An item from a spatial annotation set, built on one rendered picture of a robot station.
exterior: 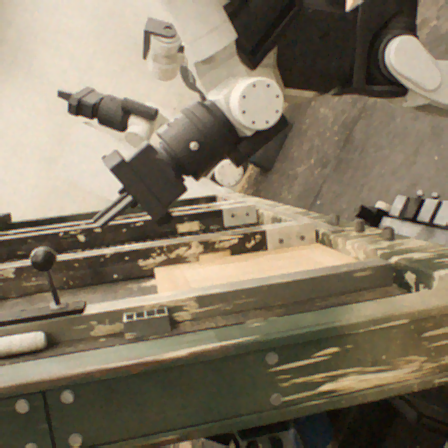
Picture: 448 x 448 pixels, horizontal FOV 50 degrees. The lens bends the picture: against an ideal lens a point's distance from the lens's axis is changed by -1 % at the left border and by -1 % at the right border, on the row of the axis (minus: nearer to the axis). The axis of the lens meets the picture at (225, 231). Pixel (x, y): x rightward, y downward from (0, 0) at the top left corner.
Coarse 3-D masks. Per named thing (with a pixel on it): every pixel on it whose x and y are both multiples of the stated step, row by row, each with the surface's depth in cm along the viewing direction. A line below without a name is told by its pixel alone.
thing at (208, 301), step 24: (360, 264) 86; (384, 264) 85; (192, 288) 84; (216, 288) 82; (240, 288) 80; (264, 288) 81; (288, 288) 82; (312, 288) 83; (336, 288) 83; (360, 288) 84; (96, 312) 76; (120, 312) 77; (168, 312) 78; (192, 312) 79; (216, 312) 80; (0, 336) 74; (48, 336) 75; (72, 336) 76
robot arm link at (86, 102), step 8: (88, 88) 133; (72, 96) 127; (80, 96) 128; (88, 96) 130; (96, 96) 131; (104, 96) 132; (112, 96) 129; (72, 104) 127; (80, 104) 128; (88, 104) 127; (96, 104) 129; (104, 104) 127; (112, 104) 127; (72, 112) 128; (80, 112) 129; (88, 112) 129; (96, 112) 130; (104, 112) 128; (112, 112) 127; (104, 120) 129
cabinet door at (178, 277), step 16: (240, 256) 115; (256, 256) 113; (272, 256) 112; (288, 256) 110; (304, 256) 108; (320, 256) 105; (336, 256) 103; (160, 272) 108; (176, 272) 106; (192, 272) 106; (208, 272) 104; (224, 272) 102; (240, 272) 101; (256, 272) 99; (272, 272) 98; (288, 272) 96; (160, 288) 94; (176, 288) 93
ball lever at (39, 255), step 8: (40, 248) 70; (48, 248) 71; (32, 256) 70; (40, 256) 69; (48, 256) 70; (56, 256) 71; (32, 264) 70; (40, 264) 69; (48, 264) 70; (48, 272) 72; (48, 280) 73; (56, 288) 75; (56, 296) 75; (56, 304) 76; (64, 304) 77
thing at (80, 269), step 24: (168, 240) 118; (192, 240) 115; (216, 240) 116; (240, 240) 117; (264, 240) 118; (288, 240) 119; (312, 240) 120; (0, 264) 112; (24, 264) 108; (72, 264) 110; (96, 264) 111; (120, 264) 112; (144, 264) 113; (168, 264) 114; (0, 288) 108; (24, 288) 109; (48, 288) 110
